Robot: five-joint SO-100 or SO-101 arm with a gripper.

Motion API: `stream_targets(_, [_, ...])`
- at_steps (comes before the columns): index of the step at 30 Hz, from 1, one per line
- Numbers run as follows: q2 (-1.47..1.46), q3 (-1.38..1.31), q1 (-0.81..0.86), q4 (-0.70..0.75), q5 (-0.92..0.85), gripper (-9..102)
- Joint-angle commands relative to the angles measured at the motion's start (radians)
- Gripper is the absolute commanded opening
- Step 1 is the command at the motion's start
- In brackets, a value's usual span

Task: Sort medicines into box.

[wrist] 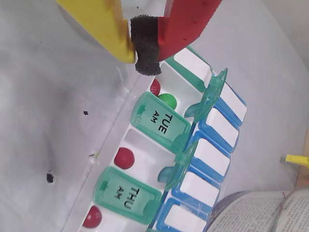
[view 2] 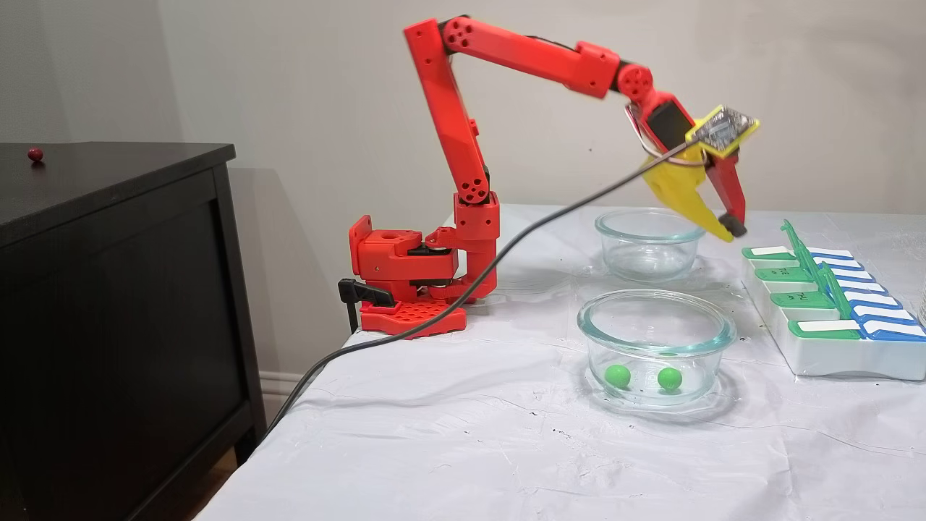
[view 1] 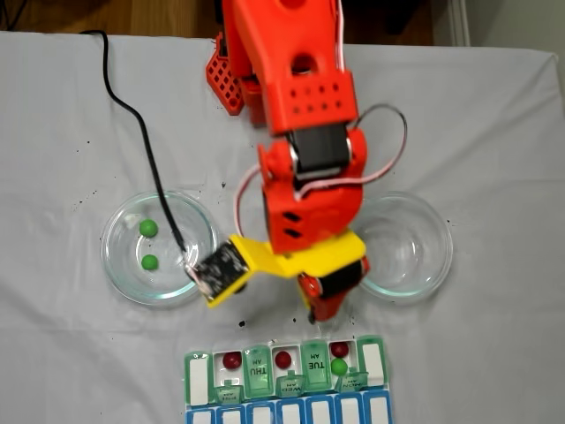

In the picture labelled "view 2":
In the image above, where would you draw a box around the weekly pill organizer box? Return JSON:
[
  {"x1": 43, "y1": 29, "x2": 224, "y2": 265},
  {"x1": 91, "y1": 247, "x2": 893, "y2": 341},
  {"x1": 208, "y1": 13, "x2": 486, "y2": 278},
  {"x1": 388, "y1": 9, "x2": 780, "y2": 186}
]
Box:
[{"x1": 741, "y1": 221, "x2": 926, "y2": 381}]

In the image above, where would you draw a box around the small clear glass bowl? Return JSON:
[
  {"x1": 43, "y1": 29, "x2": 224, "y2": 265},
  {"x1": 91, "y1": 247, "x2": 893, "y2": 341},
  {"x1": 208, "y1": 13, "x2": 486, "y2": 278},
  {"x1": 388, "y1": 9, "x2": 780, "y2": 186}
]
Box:
[{"x1": 595, "y1": 208, "x2": 708, "y2": 284}]

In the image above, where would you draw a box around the large clear glass bowl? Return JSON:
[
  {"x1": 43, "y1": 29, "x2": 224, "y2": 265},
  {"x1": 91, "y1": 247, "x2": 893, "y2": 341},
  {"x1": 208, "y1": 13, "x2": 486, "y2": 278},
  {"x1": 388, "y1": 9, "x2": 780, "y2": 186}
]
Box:
[{"x1": 577, "y1": 289, "x2": 737, "y2": 406}]

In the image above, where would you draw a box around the black table clamp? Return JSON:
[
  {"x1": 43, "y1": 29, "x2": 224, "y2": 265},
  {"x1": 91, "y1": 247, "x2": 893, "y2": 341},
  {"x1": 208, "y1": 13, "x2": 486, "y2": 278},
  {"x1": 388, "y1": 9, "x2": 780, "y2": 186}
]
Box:
[{"x1": 338, "y1": 279, "x2": 396, "y2": 332}]

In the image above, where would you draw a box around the white plastic table cover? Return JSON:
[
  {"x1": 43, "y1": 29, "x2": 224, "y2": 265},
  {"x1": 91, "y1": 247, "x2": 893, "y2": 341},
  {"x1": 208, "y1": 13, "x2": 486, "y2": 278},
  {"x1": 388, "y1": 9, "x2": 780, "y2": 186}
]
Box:
[{"x1": 192, "y1": 204, "x2": 926, "y2": 521}]

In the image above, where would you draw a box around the black wooden cabinet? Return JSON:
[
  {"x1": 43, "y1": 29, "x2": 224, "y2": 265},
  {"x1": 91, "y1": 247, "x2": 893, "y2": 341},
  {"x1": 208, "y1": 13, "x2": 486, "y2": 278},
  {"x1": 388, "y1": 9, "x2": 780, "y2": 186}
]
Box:
[{"x1": 0, "y1": 142, "x2": 267, "y2": 521}]

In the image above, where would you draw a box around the red white servo wire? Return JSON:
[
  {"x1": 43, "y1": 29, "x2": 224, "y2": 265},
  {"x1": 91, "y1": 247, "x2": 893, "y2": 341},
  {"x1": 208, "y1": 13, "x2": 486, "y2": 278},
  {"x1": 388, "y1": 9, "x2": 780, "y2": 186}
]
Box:
[{"x1": 625, "y1": 103, "x2": 707, "y2": 169}]

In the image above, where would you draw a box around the camera board on yellow mount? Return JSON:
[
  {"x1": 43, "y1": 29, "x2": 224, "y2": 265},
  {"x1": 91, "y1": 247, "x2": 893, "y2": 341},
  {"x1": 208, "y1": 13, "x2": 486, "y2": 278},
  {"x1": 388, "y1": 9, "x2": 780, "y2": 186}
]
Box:
[{"x1": 686, "y1": 105, "x2": 761, "y2": 161}]

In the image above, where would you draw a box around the black cable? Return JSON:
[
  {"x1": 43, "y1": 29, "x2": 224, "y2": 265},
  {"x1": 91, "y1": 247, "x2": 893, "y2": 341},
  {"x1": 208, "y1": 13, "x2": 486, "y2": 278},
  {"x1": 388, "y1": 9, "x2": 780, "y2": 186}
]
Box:
[{"x1": 264, "y1": 141, "x2": 693, "y2": 435}]

